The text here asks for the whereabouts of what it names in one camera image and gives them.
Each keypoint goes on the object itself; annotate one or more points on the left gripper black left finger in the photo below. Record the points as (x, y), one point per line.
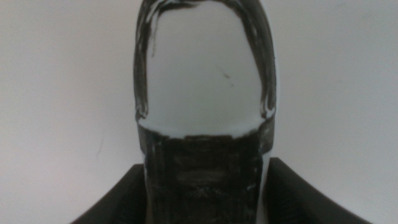
(124, 202)

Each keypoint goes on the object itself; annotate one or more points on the white shoe with black markings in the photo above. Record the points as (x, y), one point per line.
(202, 77)

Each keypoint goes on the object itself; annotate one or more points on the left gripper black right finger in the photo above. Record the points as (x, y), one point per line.
(292, 199)

